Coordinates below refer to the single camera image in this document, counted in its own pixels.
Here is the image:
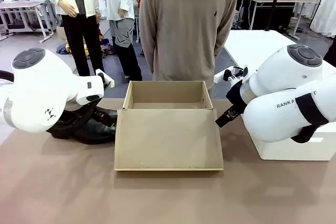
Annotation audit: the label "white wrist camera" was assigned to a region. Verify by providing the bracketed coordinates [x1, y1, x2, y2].
[94, 68, 116, 89]
[214, 65, 249, 84]

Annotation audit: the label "mannequin white jacket black trousers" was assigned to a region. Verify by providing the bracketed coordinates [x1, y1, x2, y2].
[39, 0, 106, 77]

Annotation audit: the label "black vertical pole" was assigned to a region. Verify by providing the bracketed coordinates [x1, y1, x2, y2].
[263, 0, 284, 32]

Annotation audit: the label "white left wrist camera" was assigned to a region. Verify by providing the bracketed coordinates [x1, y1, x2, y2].
[94, 68, 116, 89]

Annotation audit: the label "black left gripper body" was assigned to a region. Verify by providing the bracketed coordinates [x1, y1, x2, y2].
[78, 103, 106, 120]

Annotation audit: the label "person's left forearm beige sleeve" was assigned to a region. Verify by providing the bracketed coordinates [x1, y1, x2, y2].
[211, 29, 230, 59]

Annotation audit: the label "grey top lab table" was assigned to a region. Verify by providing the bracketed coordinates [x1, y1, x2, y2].
[237, 0, 317, 41]

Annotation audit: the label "white curtain backdrop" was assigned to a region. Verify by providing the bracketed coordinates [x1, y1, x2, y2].
[309, 0, 336, 38]

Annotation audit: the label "brown cardboard shoe box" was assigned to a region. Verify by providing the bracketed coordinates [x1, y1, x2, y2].
[114, 80, 224, 172]

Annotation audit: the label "person's right forearm beige sleeve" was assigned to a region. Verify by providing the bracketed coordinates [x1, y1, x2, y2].
[140, 35, 158, 74]

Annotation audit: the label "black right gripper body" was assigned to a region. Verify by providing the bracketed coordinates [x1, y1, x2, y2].
[225, 79, 248, 112]

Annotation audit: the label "white frame lab table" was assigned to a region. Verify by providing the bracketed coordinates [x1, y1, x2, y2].
[0, 0, 58, 44]

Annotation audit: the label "black strap on right arm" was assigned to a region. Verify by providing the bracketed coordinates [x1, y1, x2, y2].
[290, 90, 330, 144]

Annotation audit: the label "large white platform box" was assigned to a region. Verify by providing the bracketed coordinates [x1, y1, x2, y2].
[223, 29, 336, 161]

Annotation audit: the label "mannequin white shirt grey shorts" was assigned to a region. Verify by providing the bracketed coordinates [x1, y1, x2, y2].
[104, 0, 144, 81]

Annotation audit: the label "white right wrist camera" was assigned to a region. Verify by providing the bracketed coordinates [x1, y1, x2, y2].
[214, 65, 249, 84]

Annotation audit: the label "person in beige sweater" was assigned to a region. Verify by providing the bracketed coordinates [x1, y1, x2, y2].
[139, 0, 238, 96]

